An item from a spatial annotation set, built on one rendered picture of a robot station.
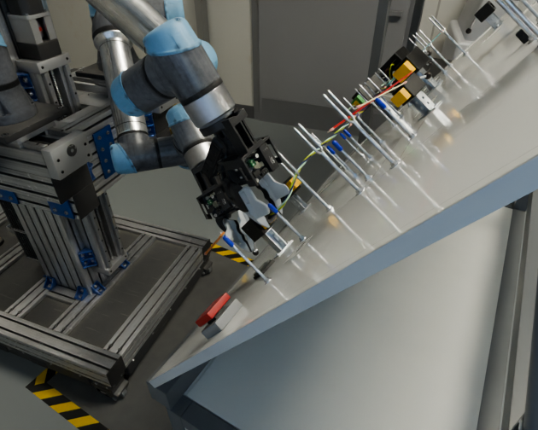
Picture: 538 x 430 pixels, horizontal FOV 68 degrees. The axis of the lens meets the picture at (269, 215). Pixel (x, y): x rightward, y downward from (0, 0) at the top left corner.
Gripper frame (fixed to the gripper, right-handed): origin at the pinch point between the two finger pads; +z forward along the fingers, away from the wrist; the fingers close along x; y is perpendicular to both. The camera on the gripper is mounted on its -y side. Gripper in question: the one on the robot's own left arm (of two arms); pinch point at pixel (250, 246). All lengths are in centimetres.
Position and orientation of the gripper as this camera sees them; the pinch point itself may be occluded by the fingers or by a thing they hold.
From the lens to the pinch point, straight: 88.0
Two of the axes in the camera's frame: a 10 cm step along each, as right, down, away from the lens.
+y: -3.2, 0.0, -9.5
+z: 4.5, 8.8, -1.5
